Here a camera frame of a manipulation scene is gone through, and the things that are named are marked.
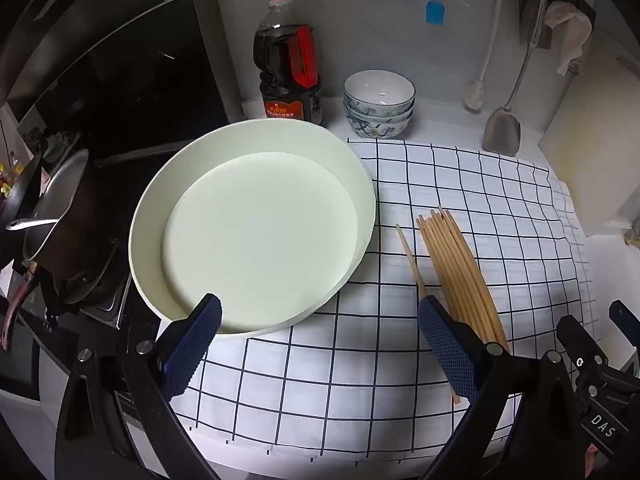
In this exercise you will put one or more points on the single wooden chopstick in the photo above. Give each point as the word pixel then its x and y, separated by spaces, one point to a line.
pixel 411 255

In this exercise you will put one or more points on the blue wall hook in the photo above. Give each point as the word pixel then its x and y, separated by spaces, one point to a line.
pixel 435 12

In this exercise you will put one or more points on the dark soy sauce bottle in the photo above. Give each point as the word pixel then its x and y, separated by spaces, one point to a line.
pixel 285 85

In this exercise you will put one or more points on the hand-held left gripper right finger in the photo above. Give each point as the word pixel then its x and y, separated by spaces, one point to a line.
pixel 450 350

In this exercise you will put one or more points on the steel cooking spatula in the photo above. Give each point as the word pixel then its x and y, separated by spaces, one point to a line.
pixel 501 132

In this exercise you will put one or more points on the pile of wooden chopsticks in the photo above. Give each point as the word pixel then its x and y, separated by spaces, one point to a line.
pixel 460 280

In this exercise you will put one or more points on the white cutting board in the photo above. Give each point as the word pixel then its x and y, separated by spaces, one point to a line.
pixel 595 150

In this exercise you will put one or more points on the pink hanging rag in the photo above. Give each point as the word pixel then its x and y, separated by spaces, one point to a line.
pixel 570 35

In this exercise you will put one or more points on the white dish brush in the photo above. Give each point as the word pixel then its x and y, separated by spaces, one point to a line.
pixel 474 95

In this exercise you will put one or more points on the white round tray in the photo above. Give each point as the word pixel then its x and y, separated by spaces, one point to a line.
pixel 260 235

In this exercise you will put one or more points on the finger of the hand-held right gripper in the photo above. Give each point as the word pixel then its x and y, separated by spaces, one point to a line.
pixel 625 320
pixel 580 345

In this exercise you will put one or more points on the white black checkered cloth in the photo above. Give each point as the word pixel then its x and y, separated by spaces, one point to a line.
pixel 350 360

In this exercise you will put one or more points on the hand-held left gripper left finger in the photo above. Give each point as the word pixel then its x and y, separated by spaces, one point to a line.
pixel 195 340

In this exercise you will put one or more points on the gas stove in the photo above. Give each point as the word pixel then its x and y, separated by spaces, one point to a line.
pixel 102 302

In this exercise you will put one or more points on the steel range hood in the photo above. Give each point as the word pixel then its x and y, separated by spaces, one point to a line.
pixel 100 60

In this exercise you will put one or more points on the dark cooking pot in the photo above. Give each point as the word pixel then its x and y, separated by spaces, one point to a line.
pixel 85 240

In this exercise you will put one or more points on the steel ladle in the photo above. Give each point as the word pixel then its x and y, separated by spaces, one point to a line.
pixel 32 224

